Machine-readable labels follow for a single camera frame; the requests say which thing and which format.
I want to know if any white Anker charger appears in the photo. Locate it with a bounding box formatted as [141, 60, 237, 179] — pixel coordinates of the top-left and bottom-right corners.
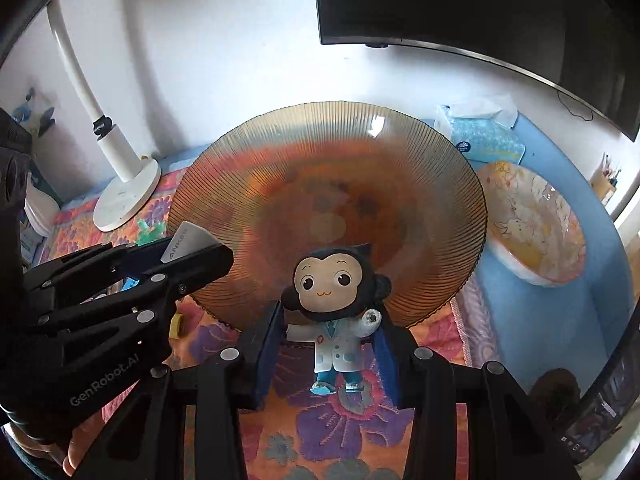
[160, 221, 220, 264]

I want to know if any monkey doctor figurine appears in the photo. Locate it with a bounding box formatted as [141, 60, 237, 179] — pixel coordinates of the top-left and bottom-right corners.
[281, 244, 392, 396]

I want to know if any person's left hand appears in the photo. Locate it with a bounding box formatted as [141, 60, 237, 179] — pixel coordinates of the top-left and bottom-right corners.
[4, 408, 109, 478]

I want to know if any green plastic toy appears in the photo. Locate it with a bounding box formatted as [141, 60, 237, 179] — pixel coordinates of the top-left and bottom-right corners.
[136, 219, 166, 246]

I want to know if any stack of books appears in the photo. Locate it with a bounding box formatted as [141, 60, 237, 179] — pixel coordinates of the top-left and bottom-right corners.
[20, 162, 60, 266]

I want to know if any white desk lamp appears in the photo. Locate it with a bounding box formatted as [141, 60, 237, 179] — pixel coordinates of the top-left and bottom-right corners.
[46, 0, 160, 232]

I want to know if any floral woven cloth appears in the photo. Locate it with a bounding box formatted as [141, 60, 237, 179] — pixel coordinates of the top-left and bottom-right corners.
[39, 167, 474, 480]

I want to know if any amber ribbed glass bowl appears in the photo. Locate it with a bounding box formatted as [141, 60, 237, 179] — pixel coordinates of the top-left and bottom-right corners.
[166, 102, 488, 330]

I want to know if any marbled ceramic bowl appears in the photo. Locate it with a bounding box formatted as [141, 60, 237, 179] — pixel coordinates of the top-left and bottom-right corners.
[478, 160, 586, 287]

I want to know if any blue tissue pack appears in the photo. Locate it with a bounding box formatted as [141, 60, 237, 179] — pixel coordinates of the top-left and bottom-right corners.
[434, 94, 526, 164]

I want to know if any black television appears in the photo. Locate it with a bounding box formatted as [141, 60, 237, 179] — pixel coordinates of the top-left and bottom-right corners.
[316, 0, 639, 139]

